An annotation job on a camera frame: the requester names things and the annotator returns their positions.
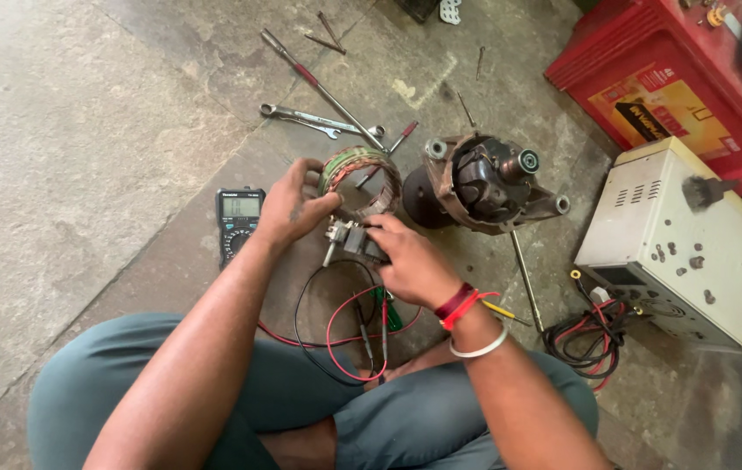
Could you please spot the person's legs in grey trousers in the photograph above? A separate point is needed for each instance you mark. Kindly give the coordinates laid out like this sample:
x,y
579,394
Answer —
x,y
279,405

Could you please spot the alternator rectifier block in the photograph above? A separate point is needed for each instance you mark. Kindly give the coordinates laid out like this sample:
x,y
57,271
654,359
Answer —
x,y
350,238

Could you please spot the small silver open spanner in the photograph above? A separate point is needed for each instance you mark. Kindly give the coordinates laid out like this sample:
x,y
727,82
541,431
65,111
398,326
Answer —
x,y
318,127

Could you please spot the long steel rod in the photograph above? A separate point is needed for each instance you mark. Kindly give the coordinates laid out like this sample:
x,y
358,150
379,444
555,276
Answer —
x,y
527,280

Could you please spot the black digital multimeter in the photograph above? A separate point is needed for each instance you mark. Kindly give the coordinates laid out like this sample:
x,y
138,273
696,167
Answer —
x,y
237,222

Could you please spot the red multimeter probe lead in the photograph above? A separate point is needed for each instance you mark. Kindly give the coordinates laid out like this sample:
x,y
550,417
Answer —
x,y
344,326

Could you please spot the silver combination spanner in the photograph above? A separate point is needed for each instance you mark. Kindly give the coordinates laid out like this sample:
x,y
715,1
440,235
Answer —
x,y
318,119

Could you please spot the long steel bolt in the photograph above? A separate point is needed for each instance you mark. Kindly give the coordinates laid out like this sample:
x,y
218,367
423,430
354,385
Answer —
x,y
330,29
480,62
325,44
466,109

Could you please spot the alternator housing with rotor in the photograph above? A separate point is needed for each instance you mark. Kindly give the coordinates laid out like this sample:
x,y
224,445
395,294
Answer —
x,y
482,183

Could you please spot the person's right hand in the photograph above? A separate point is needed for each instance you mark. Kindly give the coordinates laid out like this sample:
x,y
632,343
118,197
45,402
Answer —
x,y
410,261

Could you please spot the person's left hand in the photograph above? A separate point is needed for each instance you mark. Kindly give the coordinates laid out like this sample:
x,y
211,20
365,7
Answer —
x,y
286,202

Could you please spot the white battery charger box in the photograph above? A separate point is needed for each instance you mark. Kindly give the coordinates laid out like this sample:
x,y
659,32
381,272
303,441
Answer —
x,y
671,248

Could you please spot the person's right fingers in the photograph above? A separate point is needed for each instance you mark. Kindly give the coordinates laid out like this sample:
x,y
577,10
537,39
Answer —
x,y
380,235

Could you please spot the white perforated sandal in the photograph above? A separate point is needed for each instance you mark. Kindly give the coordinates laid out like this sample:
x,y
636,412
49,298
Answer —
x,y
450,11

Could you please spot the black multimeter probe lead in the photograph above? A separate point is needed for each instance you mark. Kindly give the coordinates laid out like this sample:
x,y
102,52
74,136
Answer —
x,y
309,307

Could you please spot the red vehicle battery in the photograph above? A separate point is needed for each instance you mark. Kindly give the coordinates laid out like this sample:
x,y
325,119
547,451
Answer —
x,y
658,85

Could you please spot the red thread wristband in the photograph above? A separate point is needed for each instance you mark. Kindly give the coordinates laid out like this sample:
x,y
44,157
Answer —
x,y
459,305

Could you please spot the long red banded socket wrench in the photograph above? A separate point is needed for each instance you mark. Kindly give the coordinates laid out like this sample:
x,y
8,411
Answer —
x,y
318,85

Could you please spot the silver metal bangle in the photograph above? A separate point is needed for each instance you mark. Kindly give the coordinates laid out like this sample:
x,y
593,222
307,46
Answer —
x,y
478,346

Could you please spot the black paint brush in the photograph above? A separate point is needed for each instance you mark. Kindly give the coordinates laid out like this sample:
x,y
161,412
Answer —
x,y
704,190

